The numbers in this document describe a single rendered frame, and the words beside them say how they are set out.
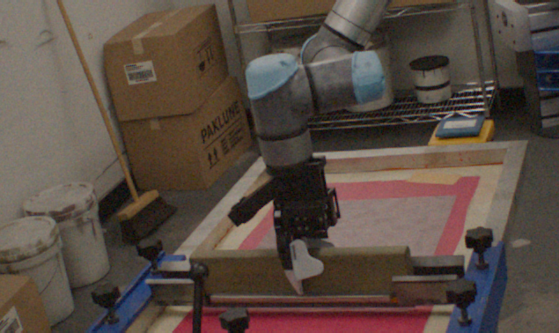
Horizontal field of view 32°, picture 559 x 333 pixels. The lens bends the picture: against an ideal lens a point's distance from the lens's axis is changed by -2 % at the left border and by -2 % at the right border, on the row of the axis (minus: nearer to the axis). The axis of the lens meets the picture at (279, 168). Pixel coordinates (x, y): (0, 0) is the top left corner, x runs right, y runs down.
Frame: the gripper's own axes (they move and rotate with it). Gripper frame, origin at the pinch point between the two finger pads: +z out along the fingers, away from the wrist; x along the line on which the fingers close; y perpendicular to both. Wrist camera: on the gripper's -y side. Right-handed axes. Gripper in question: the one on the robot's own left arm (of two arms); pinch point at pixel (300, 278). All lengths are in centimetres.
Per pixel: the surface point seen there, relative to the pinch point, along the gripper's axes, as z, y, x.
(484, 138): 6, 18, 71
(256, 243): 5.5, -17.5, 24.0
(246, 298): 1.8, -8.4, -2.8
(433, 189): 5.6, 11.8, 44.8
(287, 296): 1.6, -1.6, -2.7
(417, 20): 50, -63, 367
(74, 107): 43, -200, 245
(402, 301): 2.6, 16.6, -2.8
